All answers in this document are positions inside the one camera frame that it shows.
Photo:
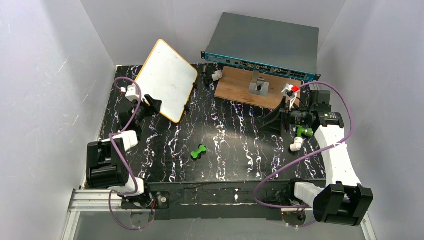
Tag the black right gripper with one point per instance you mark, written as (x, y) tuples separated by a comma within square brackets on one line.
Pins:
[(285, 117)]

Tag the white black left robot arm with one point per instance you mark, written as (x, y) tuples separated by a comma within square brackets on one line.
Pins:
[(105, 167)]

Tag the white pvc elbow near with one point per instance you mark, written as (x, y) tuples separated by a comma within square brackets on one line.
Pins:
[(297, 144)]

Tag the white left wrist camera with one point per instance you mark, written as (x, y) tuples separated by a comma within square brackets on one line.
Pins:
[(131, 92)]

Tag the white pvc elbow far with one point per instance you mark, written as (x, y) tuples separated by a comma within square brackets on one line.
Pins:
[(217, 75)]

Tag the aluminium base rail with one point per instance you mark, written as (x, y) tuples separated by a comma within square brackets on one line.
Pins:
[(98, 201)]

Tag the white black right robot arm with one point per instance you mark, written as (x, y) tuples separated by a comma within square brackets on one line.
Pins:
[(343, 200)]

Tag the green black whiteboard eraser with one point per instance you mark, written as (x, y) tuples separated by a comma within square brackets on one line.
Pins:
[(197, 154)]

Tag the brown wooden board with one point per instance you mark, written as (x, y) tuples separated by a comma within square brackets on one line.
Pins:
[(234, 86)]

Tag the silver metal bracket stand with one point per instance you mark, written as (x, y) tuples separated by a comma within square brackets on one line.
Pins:
[(258, 85)]

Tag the yellow framed whiteboard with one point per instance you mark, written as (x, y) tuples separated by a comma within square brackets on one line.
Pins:
[(168, 77)]

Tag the teal grey network switch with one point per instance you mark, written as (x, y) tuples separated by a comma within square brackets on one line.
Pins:
[(274, 47)]

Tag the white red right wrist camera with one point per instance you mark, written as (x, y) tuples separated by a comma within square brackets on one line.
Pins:
[(291, 92)]

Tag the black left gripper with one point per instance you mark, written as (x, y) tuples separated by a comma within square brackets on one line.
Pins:
[(145, 108)]

